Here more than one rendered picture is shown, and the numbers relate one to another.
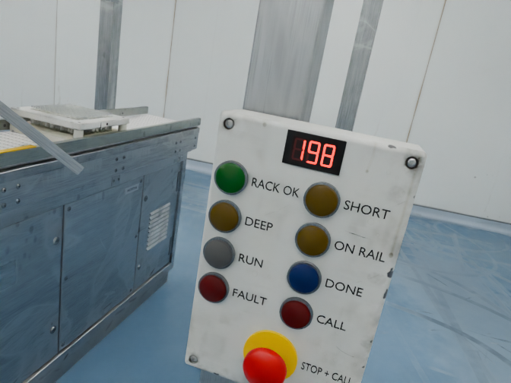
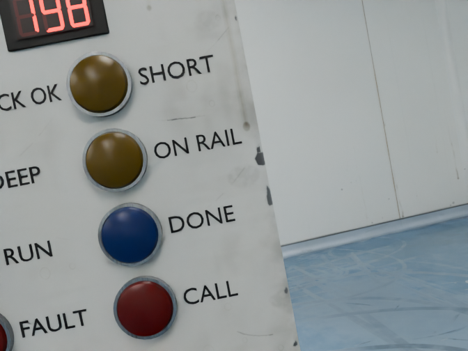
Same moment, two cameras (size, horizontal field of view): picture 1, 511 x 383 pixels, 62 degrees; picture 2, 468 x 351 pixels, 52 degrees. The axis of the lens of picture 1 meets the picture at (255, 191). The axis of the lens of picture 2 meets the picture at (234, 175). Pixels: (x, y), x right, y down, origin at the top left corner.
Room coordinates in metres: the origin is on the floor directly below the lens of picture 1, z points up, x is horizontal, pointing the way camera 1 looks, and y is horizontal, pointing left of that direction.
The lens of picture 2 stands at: (0.10, -0.05, 0.99)
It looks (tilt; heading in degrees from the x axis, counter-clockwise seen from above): 3 degrees down; 345
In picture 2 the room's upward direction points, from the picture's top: 11 degrees counter-clockwise
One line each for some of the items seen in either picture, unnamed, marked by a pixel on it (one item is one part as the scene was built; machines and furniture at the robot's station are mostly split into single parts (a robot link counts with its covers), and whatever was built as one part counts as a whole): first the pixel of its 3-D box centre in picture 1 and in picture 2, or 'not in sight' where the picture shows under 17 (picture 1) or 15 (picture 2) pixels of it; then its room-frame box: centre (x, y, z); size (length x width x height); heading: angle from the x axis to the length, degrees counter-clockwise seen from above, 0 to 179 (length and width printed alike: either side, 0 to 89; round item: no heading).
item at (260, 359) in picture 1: (268, 359); not in sight; (0.33, -0.04, 0.87); 0.04 x 0.04 x 0.04; 76
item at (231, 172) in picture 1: (230, 178); not in sight; (0.35, 0.02, 1.03); 0.03 x 0.01 x 0.03; 76
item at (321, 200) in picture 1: (321, 200); (98, 83); (0.33, -0.05, 1.03); 0.03 x 0.01 x 0.03; 76
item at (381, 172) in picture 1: (293, 261); (115, 235); (0.37, -0.05, 0.96); 0.17 x 0.06 x 0.26; 76
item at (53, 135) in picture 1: (72, 131); not in sight; (1.30, 0.60, 0.83); 0.24 x 0.24 x 0.02; 76
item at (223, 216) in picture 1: (223, 216); not in sight; (0.35, 0.02, 0.99); 0.03 x 0.01 x 0.03; 76
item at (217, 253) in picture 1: (218, 253); not in sight; (0.35, 0.02, 0.96); 0.03 x 0.01 x 0.03; 76
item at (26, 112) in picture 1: (73, 115); not in sight; (1.30, 0.60, 0.88); 0.25 x 0.24 x 0.02; 76
